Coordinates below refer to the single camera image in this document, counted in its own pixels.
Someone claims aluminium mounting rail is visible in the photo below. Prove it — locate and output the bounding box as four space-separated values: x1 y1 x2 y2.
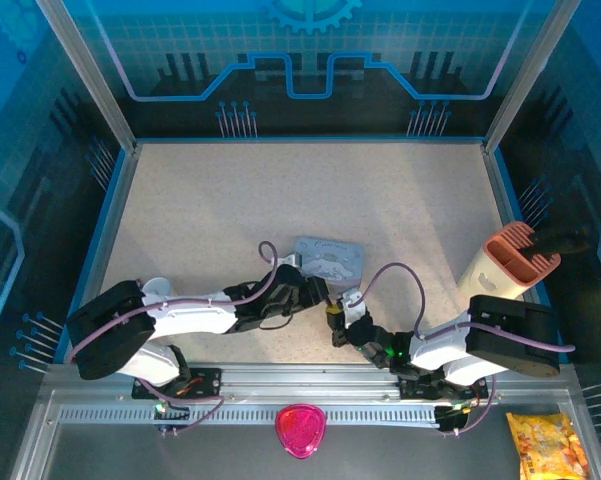
44 362 581 404

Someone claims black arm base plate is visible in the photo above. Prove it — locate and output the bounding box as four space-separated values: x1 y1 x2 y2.
397 375 490 402
131 367 225 401

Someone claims pink translucent bowl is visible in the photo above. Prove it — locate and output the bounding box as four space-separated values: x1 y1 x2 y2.
274 402 327 460

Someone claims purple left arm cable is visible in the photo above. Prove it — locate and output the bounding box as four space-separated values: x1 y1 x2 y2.
67 240 291 364

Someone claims yellow snack bag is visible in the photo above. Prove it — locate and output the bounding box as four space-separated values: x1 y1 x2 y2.
504 410 591 480

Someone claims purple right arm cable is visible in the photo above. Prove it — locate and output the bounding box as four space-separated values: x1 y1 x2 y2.
352 262 577 354

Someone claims slotted grey cable duct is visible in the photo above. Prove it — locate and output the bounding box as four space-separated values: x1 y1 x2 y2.
58 403 444 427

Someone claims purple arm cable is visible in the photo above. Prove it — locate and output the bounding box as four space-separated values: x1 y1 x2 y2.
352 262 577 354
67 240 291 364

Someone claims black handle object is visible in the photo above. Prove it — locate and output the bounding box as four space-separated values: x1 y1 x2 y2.
522 227 589 264

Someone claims pink and white holder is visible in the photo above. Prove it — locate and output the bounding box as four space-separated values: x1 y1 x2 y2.
454 220 562 301

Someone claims aluminium frame post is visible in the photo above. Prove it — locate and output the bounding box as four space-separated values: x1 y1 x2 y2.
482 0 581 154
34 0 141 154

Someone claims blue table side rim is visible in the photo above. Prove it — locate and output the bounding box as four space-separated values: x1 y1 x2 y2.
53 142 140 364
481 142 554 301

